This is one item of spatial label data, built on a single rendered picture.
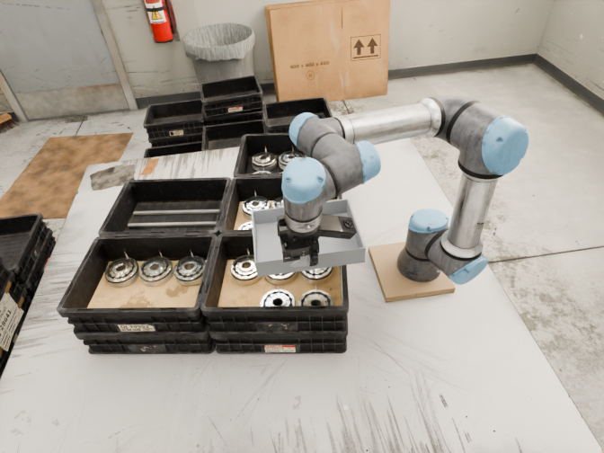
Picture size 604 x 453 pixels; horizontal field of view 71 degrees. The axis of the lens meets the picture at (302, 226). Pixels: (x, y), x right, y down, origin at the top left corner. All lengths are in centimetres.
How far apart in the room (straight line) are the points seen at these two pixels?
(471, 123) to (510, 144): 10
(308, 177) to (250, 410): 75
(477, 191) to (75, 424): 122
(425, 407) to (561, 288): 154
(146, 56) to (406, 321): 346
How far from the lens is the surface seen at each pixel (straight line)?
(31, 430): 148
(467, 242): 125
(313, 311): 114
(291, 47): 399
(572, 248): 292
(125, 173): 220
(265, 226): 119
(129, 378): 143
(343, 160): 78
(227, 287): 135
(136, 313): 126
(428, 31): 449
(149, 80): 436
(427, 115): 105
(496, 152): 102
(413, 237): 138
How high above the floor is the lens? 185
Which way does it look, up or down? 43 degrees down
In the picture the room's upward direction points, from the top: 4 degrees counter-clockwise
